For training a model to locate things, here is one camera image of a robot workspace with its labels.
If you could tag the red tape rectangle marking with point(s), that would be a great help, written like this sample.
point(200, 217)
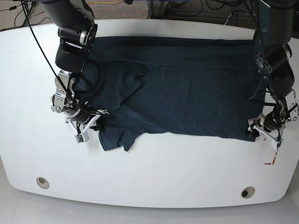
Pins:
point(268, 153)

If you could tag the black tripod stand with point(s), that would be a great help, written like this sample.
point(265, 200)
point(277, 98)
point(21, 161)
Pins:
point(28, 9)

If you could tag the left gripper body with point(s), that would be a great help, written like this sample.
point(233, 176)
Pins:
point(268, 127)

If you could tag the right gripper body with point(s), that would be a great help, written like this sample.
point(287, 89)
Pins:
point(81, 121)

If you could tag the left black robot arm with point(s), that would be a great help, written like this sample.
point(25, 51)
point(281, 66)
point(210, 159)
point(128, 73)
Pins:
point(274, 23)

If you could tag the left table cable grommet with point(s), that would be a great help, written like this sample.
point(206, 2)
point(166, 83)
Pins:
point(42, 183)

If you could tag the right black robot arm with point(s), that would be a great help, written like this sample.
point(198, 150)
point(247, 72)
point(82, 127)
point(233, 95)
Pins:
point(77, 31)

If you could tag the right table cable grommet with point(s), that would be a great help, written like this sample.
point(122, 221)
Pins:
point(248, 192)

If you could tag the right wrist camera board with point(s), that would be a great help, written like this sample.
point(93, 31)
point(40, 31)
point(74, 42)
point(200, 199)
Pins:
point(83, 137)

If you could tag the table cable grommet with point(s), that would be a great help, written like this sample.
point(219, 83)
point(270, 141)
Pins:
point(42, 183)
point(248, 192)

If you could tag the dark blue t-shirt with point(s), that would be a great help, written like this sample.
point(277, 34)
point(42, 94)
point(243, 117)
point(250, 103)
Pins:
point(158, 85)

